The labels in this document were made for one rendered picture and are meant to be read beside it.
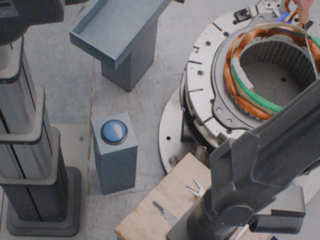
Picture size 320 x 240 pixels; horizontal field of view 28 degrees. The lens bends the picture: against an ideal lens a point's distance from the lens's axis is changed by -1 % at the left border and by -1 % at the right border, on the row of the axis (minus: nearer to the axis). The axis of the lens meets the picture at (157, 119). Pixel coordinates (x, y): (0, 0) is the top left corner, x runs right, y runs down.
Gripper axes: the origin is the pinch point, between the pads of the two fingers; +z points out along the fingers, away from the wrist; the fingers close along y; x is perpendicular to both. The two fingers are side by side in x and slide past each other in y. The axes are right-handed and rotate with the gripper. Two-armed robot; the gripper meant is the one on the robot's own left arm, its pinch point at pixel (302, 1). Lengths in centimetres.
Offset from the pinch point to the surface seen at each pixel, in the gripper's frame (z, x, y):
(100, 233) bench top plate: 50, 42, 16
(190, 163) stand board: 25.4, 22.9, 2.7
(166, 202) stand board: 26.3, 30.3, -1.0
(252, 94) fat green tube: 17.0, 9.2, 2.6
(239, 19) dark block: 17.5, 0.1, 19.7
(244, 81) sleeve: 15.7, 9.0, 4.8
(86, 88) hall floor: 101, 18, 106
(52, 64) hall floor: 95, 24, 120
